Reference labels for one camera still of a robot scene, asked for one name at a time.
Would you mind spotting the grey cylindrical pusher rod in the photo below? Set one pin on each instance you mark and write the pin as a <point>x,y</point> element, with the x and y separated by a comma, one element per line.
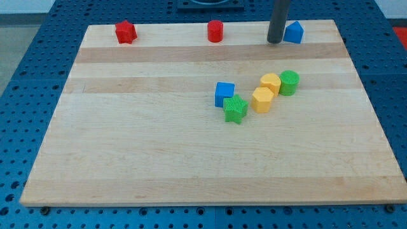
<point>278,21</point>

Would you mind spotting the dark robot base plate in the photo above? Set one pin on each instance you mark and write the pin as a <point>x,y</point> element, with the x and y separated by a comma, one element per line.
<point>187,5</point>

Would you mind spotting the red cylinder block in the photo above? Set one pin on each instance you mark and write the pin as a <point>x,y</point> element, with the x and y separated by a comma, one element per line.
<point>215,31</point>

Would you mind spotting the blue pentagon block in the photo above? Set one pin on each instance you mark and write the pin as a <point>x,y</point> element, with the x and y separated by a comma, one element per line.
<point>294,33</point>

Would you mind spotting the blue cube block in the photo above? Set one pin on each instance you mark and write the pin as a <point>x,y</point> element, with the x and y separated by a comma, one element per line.
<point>223,90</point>

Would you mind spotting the red star block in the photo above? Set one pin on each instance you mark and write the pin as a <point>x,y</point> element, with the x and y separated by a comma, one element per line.
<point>125,32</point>

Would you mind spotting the green star block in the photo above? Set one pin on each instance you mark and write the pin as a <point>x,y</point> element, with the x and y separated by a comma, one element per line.
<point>235,109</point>

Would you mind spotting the yellow hexagon block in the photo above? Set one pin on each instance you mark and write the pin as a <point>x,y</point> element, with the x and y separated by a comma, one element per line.
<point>262,99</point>

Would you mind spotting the yellow heart block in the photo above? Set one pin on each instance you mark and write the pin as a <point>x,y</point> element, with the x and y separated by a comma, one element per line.
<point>271,81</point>

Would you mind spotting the green cylinder block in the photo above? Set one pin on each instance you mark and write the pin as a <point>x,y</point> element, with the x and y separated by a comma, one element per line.
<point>289,82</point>

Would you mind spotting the wooden board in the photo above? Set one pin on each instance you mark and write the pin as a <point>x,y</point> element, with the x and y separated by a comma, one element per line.
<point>136,124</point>

